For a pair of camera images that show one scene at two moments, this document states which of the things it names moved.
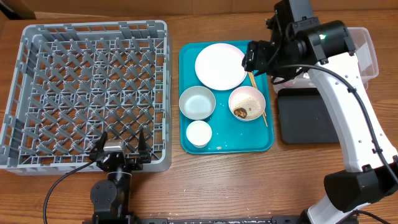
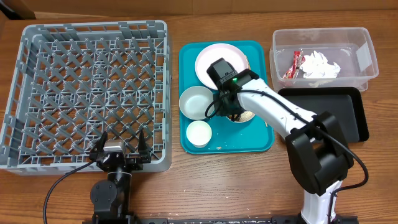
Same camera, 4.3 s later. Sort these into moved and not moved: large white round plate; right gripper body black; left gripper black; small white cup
Moved: right gripper body black
Not moved: small white cup; left gripper black; large white round plate
